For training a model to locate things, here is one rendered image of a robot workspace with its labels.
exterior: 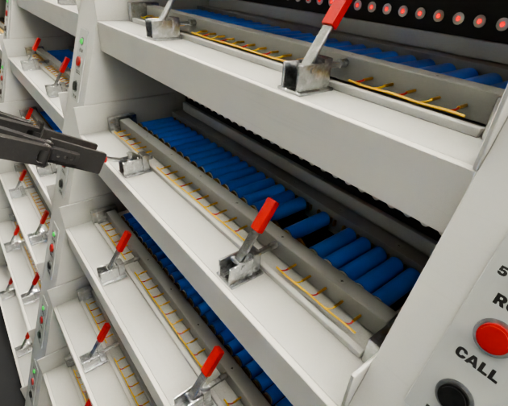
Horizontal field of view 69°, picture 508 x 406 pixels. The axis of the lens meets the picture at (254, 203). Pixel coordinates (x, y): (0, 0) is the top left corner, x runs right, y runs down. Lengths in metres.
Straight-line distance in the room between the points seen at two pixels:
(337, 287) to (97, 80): 0.54
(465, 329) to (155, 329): 0.44
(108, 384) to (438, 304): 0.62
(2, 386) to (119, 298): 0.91
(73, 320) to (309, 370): 0.63
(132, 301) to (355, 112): 0.46
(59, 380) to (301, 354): 0.77
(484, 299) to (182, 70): 0.36
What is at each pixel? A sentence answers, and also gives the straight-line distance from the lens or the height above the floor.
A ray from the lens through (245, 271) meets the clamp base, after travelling 0.37.
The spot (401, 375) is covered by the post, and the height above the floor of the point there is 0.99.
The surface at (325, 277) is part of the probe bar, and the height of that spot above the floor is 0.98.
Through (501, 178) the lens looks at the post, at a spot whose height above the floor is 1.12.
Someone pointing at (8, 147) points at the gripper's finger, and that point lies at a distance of 0.47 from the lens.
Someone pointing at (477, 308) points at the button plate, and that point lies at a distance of 0.24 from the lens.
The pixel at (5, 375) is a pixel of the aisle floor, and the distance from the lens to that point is 1.53.
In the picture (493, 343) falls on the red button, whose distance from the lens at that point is 0.24.
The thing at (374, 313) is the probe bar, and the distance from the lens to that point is 0.34.
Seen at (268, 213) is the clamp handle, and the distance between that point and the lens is 0.36.
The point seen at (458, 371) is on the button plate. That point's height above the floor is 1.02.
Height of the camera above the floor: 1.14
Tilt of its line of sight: 20 degrees down
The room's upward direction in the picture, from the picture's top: 19 degrees clockwise
